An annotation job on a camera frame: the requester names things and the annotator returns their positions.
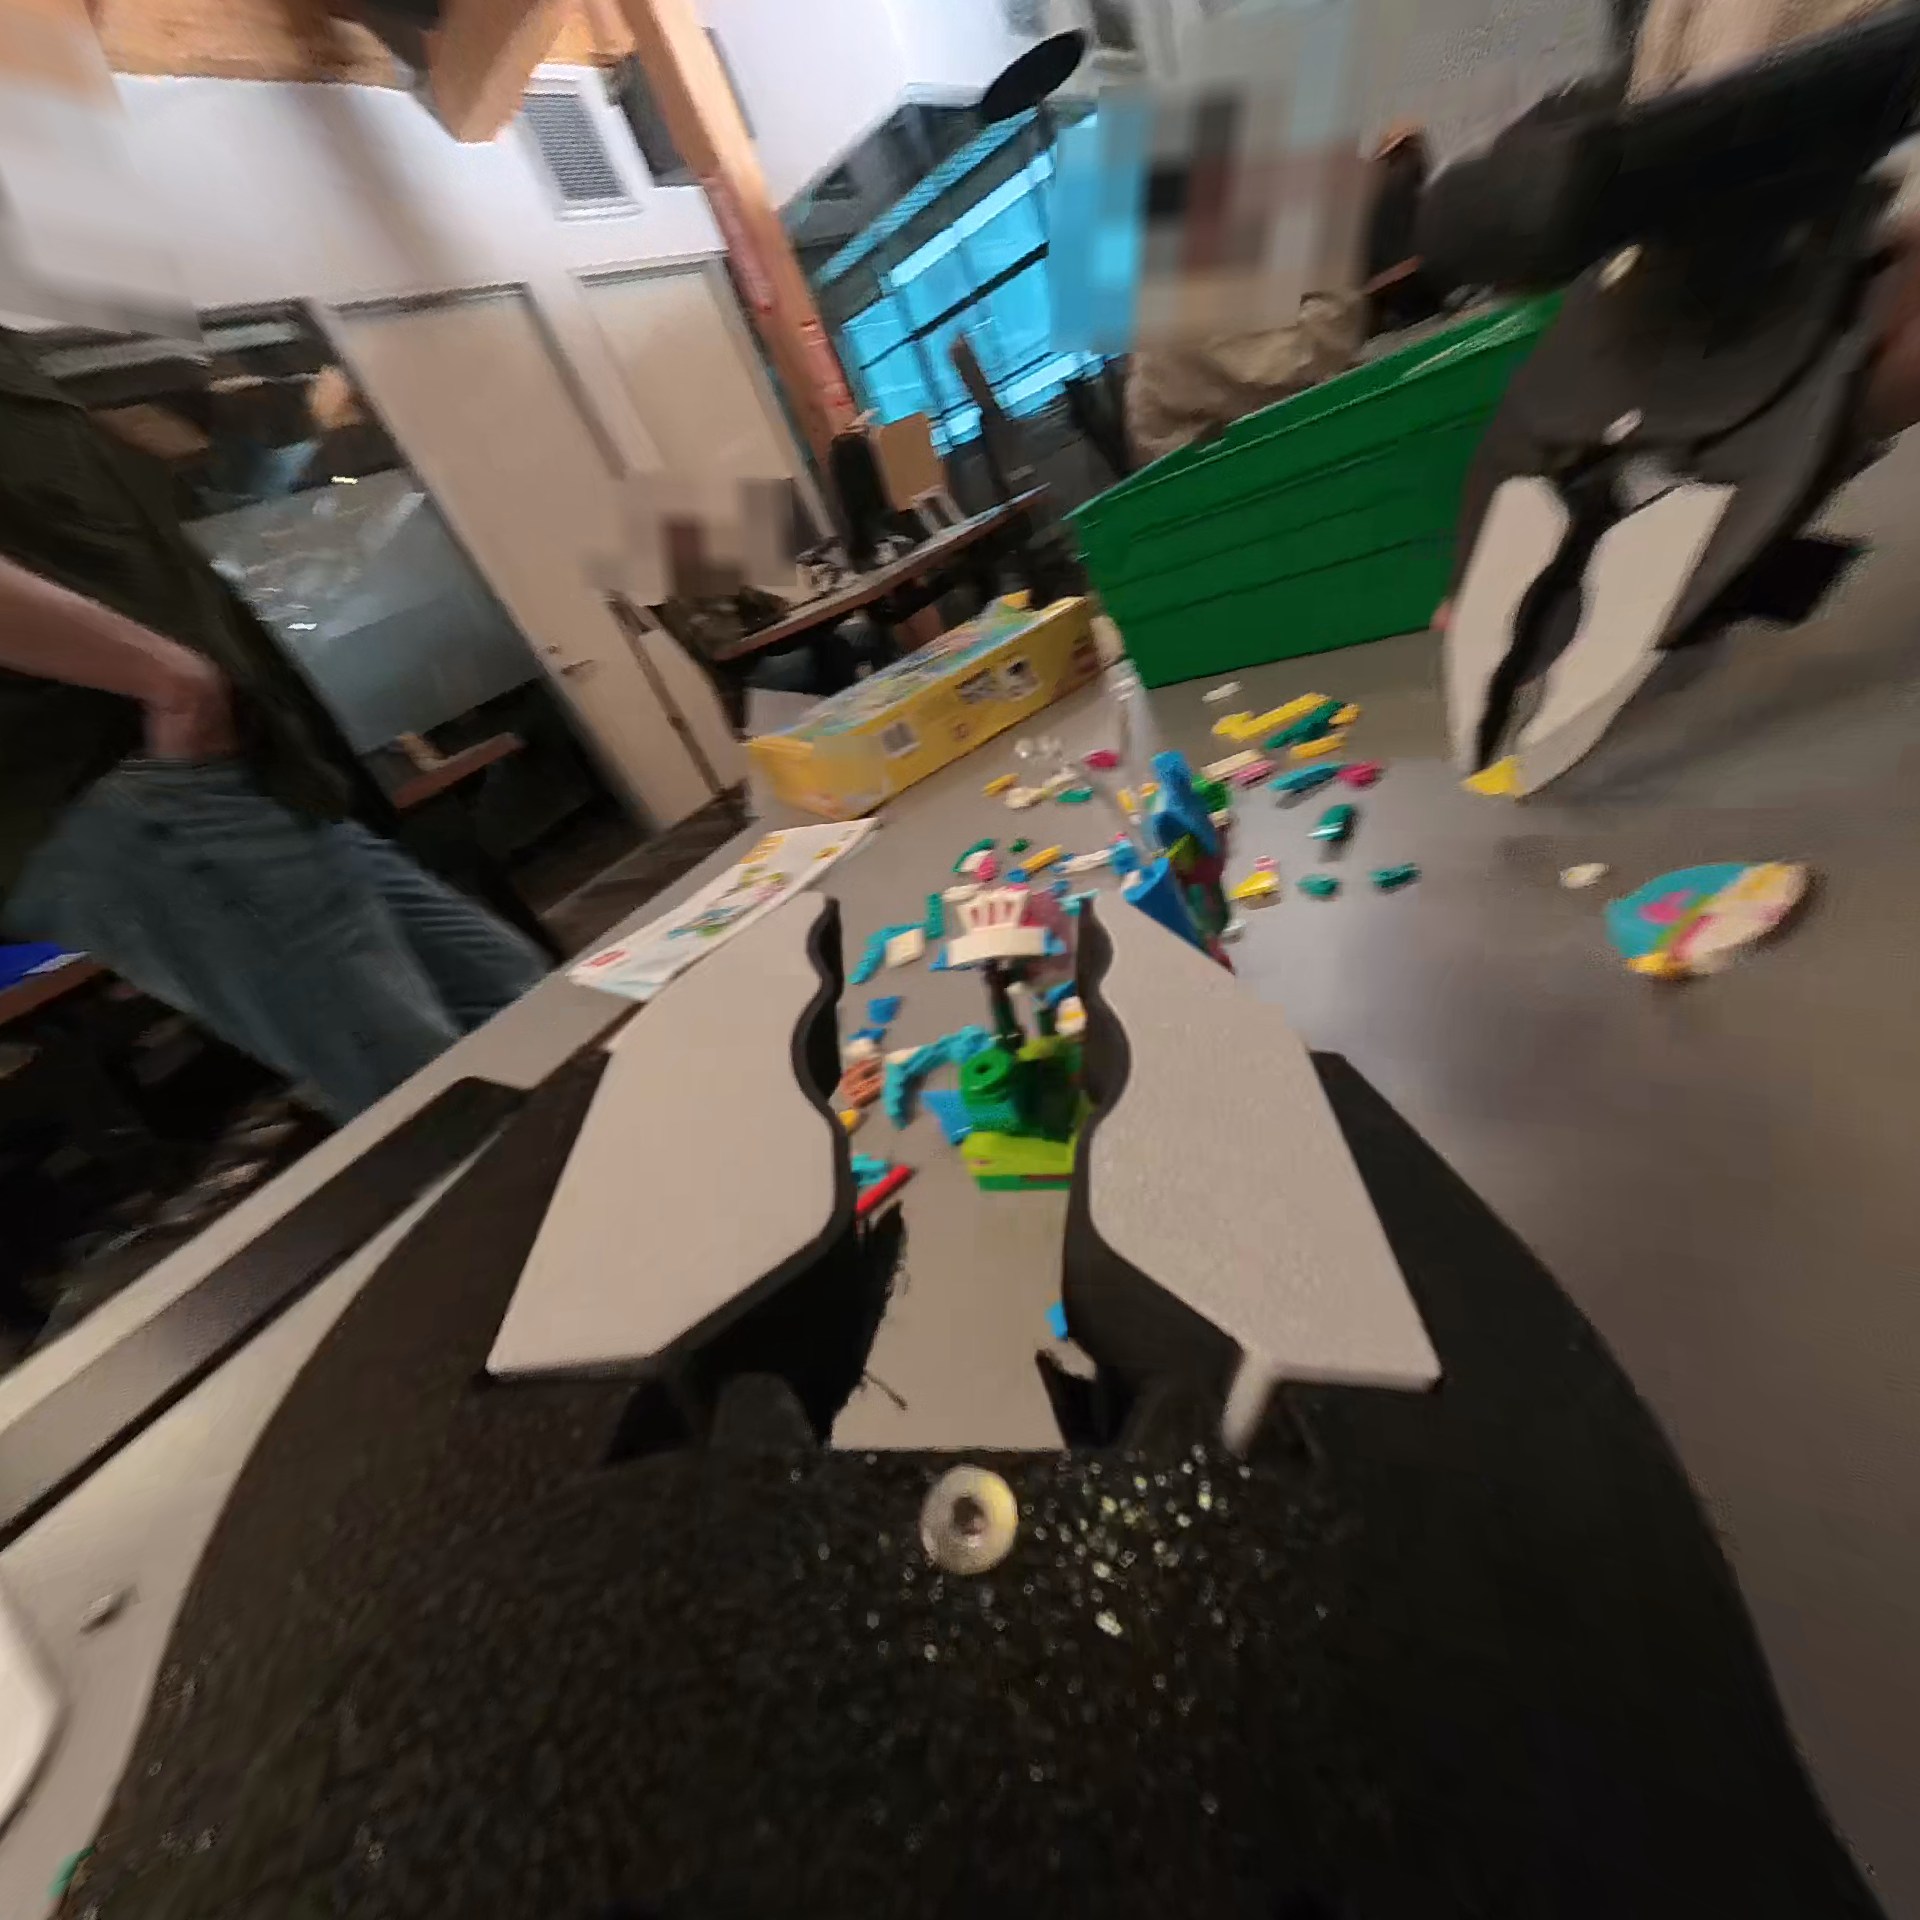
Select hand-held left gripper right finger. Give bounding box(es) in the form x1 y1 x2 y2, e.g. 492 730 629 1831
1056 895 1444 1453

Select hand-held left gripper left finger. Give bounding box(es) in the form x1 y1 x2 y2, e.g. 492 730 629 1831
483 891 864 1383

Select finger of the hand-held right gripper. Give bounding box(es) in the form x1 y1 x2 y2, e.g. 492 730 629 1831
1437 474 1579 784
1504 480 1744 799

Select colourful lego butterfly model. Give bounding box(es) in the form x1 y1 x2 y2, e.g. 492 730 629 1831
945 704 1249 1194

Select oval white teal lego wing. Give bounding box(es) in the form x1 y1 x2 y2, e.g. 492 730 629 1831
1602 859 1816 980

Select pile of loose lego pieces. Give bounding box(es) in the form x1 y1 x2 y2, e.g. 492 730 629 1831
832 680 1613 1216

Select lego instruction booklet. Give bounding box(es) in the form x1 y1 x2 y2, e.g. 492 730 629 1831
570 815 884 998

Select white pink lego flower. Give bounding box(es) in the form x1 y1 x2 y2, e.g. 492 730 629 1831
943 883 1087 968

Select yellow lego box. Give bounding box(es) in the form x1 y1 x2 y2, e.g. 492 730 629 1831
746 594 1105 819

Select green stacked plastic bins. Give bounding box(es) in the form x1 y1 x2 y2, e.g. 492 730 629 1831
1065 292 1562 688

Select wooden office desk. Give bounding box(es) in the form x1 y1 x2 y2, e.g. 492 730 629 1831
712 486 1052 663

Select large window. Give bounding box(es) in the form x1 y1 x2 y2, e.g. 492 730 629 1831
795 104 1100 430

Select black computer monitor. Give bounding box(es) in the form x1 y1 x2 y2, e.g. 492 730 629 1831
832 427 890 560

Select frosted glass panel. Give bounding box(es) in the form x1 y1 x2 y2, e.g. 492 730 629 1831
180 464 541 752

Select black round lamp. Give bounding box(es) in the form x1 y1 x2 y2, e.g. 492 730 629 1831
984 27 1088 117

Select white door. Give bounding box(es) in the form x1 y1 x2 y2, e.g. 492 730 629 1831
322 286 706 827

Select wooden beam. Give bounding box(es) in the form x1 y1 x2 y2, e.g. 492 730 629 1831
621 0 859 453

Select black metal rail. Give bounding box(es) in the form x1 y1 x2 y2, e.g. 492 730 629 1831
0 1072 529 1519

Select wall air vent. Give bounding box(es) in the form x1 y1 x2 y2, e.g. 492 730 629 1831
517 88 636 214

